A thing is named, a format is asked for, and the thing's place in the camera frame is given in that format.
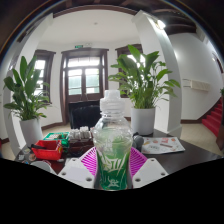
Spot dark tray of small cups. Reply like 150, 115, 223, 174
67, 125, 95, 156

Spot dark-framed window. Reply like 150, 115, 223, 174
32, 49, 57, 105
114, 43, 145, 100

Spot printed paper leaflet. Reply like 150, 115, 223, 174
141, 136, 187, 156

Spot clear green-labelled drink bottle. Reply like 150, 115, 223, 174
92, 89, 134, 191

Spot red staircase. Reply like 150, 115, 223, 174
201, 99, 224, 138

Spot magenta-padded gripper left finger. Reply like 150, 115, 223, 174
57, 146, 99, 190

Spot pillar lamp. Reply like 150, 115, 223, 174
156, 18, 167, 31

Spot red plastic basket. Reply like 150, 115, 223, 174
30, 139, 65, 162

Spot white wall unit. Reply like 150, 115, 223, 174
182, 78, 212, 93

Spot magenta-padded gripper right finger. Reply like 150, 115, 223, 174
128, 146, 169, 190

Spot potted leafy plant white pot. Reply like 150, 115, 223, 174
107, 44, 182, 136
2, 54, 53, 148

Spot grey headphones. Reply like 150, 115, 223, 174
132, 132, 145, 151

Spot black chair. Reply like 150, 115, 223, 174
68, 99, 102, 131

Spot dark wooden double door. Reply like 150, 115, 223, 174
59, 47, 110, 123

